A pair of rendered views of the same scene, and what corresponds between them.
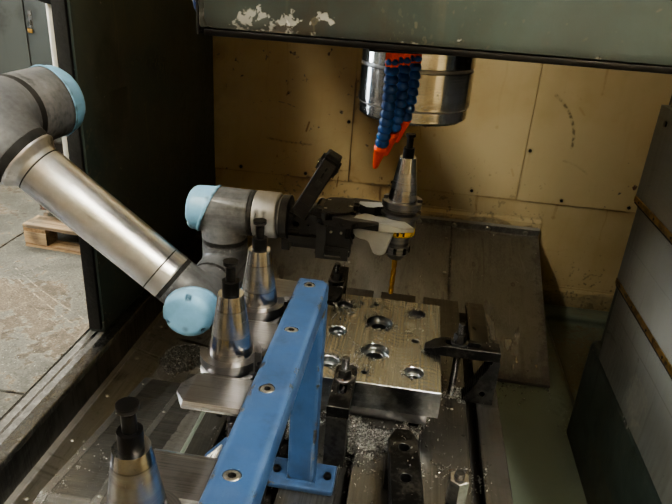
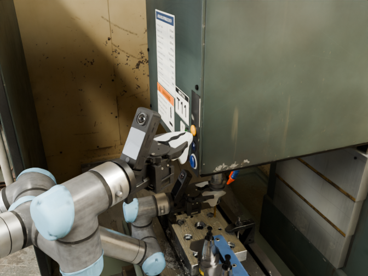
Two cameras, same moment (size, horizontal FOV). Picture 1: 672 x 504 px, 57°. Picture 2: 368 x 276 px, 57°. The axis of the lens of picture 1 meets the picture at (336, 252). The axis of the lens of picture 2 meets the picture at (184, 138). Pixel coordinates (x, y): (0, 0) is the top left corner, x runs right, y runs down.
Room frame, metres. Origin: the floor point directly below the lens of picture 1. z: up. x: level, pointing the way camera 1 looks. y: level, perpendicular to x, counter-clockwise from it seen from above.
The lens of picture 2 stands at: (0.02, 0.48, 1.96)
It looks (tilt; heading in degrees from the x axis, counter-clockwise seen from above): 26 degrees down; 333
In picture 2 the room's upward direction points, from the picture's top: straight up
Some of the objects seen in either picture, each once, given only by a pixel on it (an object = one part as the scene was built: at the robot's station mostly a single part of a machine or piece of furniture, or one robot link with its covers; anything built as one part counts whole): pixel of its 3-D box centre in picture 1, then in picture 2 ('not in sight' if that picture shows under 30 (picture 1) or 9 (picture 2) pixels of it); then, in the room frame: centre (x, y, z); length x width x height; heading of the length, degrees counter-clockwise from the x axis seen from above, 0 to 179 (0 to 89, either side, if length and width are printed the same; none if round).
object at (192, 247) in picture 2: (269, 288); (201, 246); (0.70, 0.08, 1.21); 0.07 x 0.05 x 0.01; 83
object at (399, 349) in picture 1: (376, 347); (204, 237); (0.95, -0.09, 0.97); 0.29 x 0.23 x 0.05; 173
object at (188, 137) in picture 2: not in sight; (183, 150); (0.60, 0.19, 1.61); 0.09 x 0.03 x 0.06; 113
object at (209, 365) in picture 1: (231, 360); not in sight; (0.53, 0.10, 1.21); 0.06 x 0.06 x 0.03
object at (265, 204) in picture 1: (269, 215); (162, 204); (0.92, 0.11, 1.22); 0.08 x 0.05 x 0.08; 173
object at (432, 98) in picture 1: (416, 72); not in sight; (0.90, -0.10, 1.46); 0.16 x 0.16 x 0.12
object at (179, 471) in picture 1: (169, 477); not in sight; (0.37, 0.12, 1.21); 0.07 x 0.05 x 0.01; 83
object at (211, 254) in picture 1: (222, 269); (143, 234); (0.92, 0.19, 1.12); 0.11 x 0.08 x 0.11; 173
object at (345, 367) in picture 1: (342, 399); not in sight; (0.78, -0.03, 0.97); 0.13 x 0.03 x 0.15; 173
